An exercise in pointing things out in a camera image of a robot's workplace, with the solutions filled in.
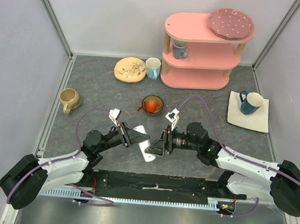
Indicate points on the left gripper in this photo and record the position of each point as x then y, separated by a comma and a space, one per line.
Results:
130, 137

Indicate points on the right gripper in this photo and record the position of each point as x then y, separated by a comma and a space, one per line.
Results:
167, 141

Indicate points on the white remote control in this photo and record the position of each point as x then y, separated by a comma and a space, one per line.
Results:
143, 145

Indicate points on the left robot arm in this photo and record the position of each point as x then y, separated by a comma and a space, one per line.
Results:
30, 176

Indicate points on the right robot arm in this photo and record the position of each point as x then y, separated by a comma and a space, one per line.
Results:
243, 175

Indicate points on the orange cup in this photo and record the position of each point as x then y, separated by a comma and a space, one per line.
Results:
152, 106

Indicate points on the yellow floral plate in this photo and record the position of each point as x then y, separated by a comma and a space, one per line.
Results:
130, 70

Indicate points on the light blue mug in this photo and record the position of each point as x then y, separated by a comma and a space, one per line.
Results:
153, 68

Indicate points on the beige mug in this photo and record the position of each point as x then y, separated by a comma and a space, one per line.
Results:
70, 99

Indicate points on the pink three-tier shelf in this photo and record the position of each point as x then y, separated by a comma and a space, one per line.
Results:
210, 59

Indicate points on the grey mug on shelf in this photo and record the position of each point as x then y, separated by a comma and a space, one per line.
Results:
180, 49

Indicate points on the dark blue mug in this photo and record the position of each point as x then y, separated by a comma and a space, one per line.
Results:
250, 102

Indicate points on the white square plate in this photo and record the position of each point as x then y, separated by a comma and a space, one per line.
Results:
257, 121

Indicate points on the pink dotted plate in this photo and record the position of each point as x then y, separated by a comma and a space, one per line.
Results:
230, 24

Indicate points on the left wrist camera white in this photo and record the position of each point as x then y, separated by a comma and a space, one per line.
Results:
114, 115

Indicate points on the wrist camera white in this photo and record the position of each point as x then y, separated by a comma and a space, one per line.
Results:
114, 115
173, 117

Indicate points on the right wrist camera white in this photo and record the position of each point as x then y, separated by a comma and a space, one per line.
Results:
173, 117

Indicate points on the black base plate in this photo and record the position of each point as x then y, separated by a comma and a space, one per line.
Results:
155, 187

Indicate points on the white cable duct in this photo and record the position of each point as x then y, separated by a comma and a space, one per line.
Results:
78, 195

